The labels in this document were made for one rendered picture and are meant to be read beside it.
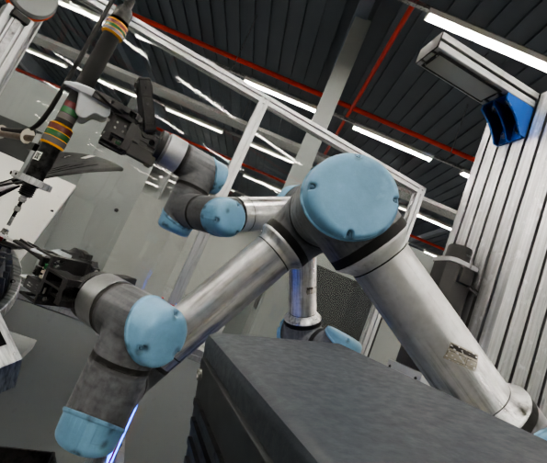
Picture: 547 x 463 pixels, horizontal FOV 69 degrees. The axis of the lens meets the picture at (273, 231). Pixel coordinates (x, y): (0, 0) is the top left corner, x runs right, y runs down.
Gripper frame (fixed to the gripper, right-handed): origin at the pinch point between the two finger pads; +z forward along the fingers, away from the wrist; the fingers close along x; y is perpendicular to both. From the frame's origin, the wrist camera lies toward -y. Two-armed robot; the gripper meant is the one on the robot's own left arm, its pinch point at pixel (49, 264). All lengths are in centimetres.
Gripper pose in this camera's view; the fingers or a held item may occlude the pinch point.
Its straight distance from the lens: 79.9
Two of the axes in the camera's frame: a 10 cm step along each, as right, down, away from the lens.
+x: -3.3, 9.4, -0.9
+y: -5.3, -2.6, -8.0
